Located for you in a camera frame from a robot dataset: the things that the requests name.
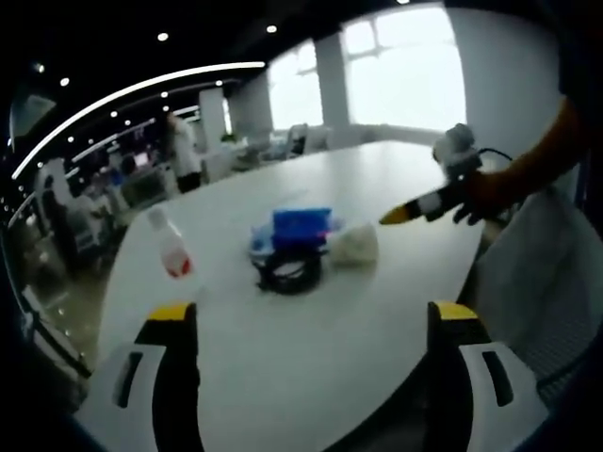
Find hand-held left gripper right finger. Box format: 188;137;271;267
426;299;552;452

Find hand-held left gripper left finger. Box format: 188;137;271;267
74;300;204;452

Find white paper cup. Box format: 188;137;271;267
329;223;381;267

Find blue tissue packet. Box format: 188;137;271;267
271;206;334;246

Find clear plastic water bottle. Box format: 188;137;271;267
145;206;193;279

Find clear bag with blue sponge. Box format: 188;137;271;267
249;216;350;258

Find white tabletop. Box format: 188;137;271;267
93;138;491;452

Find person's right hand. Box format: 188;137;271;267
451;171;515;227

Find white mesh office chair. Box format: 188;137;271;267
470;187;603;401

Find thin black cable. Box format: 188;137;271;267
477;147;513;165

